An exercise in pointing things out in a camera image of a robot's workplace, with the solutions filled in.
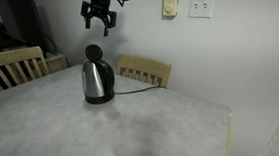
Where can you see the beige dimmer wall switch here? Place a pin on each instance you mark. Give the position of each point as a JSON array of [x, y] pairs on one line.
[[170, 4]]

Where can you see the light wooden slat-back chair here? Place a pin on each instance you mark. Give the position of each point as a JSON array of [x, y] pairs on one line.
[[12, 59], [145, 68]]

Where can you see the black kettle power base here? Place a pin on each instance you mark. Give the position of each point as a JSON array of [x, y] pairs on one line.
[[99, 100]]

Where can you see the black flat panel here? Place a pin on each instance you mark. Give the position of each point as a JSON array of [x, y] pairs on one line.
[[16, 11]]

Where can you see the beige low cabinet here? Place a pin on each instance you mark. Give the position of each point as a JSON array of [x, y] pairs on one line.
[[56, 63]]

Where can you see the stainless steel electric kettle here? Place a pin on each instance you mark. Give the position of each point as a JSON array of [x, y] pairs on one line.
[[96, 78]]

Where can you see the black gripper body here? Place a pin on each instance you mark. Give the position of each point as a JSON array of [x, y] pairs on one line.
[[99, 7]]

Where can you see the white double light switch plate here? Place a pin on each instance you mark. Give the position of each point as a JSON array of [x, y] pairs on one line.
[[201, 5]]

